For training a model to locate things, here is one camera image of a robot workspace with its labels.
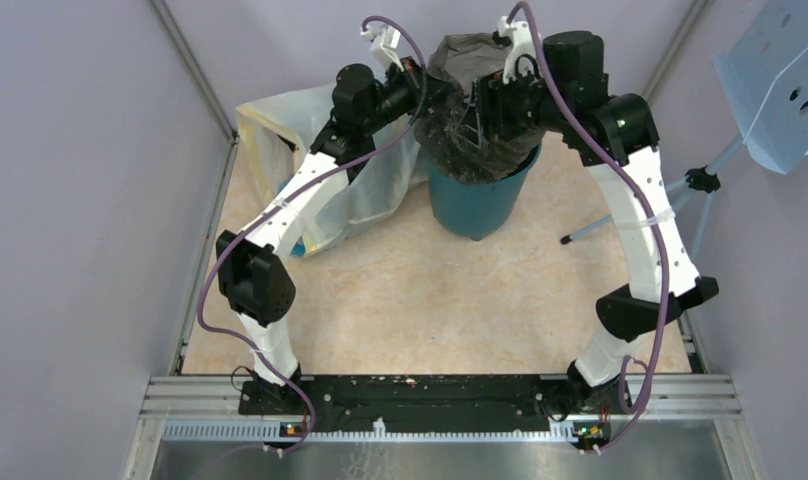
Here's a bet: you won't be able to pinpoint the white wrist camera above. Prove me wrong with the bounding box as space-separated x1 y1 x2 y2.
360 26 404 71
497 16 540 85

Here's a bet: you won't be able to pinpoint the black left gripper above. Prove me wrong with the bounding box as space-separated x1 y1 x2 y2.
362 56 461 136

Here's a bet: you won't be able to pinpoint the white translucent trash bag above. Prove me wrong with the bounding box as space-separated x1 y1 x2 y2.
236 83 427 257

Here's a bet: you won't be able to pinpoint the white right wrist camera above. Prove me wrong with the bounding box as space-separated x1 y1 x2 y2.
497 16 540 85

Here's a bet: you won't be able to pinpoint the white slotted cable duct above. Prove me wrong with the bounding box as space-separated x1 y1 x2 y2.
162 420 606 444

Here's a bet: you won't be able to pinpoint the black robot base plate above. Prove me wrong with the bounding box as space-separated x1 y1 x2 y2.
238 374 628 434

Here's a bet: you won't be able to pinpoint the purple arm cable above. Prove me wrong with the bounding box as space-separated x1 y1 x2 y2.
197 15 429 455
506 1 672 454

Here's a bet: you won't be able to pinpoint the teal plastic trash bin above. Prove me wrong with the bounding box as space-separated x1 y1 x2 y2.
427 146 542 241

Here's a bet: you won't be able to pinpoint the aluminium frame rails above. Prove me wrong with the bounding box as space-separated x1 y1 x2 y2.
615 125 743 425

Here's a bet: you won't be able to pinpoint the light blue tripod stand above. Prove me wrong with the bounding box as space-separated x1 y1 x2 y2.
560 134 744 260

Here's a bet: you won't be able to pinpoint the perforated light blue metal panel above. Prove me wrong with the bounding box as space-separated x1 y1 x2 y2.
713 0 808 175

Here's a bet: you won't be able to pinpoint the black plastic trash bag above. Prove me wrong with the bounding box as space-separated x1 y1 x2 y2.
415 33 545 185

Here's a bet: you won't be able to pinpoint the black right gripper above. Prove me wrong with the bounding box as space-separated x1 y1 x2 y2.
452 62 567 150

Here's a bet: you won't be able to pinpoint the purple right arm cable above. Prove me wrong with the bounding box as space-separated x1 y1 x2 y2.
506 1 672 454

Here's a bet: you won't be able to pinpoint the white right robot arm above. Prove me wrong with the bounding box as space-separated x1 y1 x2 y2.
475 22 719 412

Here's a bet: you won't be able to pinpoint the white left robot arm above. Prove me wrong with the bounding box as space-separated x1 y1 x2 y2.
216 57 454 414

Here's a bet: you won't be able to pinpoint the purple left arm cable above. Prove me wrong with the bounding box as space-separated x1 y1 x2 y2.
197 15 429 455

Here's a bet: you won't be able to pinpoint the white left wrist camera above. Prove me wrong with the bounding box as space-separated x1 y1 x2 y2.
360 26 404 71

